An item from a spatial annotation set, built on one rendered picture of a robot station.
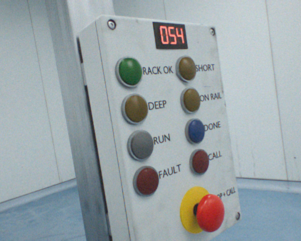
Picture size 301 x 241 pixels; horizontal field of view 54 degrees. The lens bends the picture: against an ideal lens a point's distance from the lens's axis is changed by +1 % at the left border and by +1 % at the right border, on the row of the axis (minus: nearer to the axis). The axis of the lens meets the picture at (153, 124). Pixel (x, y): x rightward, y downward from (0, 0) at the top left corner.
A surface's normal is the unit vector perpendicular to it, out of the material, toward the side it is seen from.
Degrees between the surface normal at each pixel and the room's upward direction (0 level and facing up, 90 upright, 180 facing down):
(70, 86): 90
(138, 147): 90
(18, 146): 90
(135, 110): 91
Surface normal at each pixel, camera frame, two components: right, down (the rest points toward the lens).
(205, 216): 0.25, -0.09
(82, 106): -0.76, 0.15
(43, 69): 0.73, -0.07
